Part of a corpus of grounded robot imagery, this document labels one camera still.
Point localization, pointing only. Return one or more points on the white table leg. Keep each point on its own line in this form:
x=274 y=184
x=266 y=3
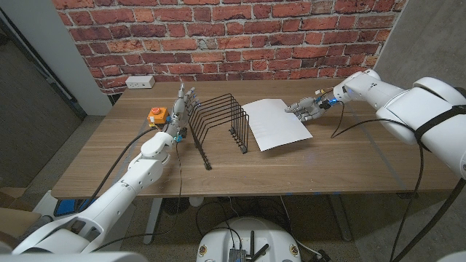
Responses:
x=153 y=218

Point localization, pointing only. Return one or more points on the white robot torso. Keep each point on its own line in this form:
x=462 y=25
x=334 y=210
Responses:
x=218 y=240

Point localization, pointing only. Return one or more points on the orange emergency stop button box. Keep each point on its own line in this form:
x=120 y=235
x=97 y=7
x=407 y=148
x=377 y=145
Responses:
x=158 y=114

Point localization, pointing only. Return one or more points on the blue floor box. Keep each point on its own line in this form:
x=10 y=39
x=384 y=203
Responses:
x=65 y=206

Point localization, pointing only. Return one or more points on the white power outlet strip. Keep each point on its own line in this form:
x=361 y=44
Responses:
x=140 y=82

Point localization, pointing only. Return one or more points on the brown cardboard box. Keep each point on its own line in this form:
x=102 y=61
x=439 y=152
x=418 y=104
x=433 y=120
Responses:
x=14 y=222

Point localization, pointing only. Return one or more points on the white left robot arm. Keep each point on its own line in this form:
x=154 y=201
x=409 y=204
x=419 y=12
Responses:
x=120 y=196

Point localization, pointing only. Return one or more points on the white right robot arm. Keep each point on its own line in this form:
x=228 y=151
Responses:
x=411 y=109

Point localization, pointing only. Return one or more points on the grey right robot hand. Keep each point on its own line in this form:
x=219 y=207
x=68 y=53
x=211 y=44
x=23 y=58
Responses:
x=309 y=107

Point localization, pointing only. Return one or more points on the grey table leg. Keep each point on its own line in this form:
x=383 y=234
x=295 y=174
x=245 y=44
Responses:
x=340 y=218

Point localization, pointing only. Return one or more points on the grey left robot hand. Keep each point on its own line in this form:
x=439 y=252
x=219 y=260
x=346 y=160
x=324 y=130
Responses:
x=178 y=113

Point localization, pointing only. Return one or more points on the red brick printed backdrop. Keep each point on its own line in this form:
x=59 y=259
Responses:
x=225 y=40

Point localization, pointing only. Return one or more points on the white paper file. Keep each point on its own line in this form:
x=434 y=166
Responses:
x=273 y=125

